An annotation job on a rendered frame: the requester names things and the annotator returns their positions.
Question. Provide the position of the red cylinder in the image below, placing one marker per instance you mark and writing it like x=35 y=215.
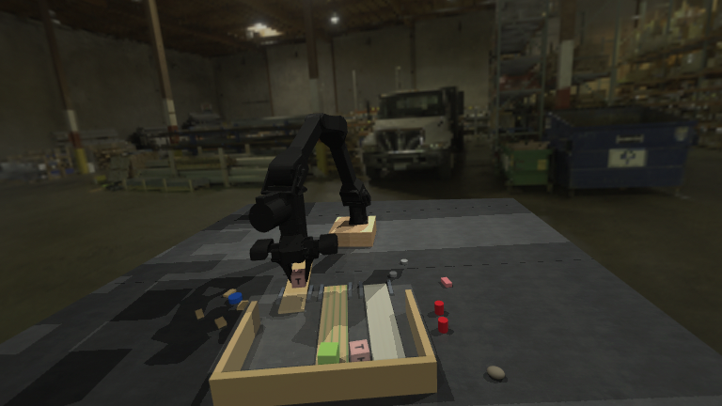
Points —
x=442 y=325
x=439 y=308

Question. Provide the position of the blue cylinder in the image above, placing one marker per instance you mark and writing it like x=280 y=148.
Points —
x=235 y=298

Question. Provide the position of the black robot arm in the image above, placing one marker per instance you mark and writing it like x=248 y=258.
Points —
x=277 y=204

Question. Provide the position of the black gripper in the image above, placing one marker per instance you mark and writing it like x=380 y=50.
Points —
x=326 y=245

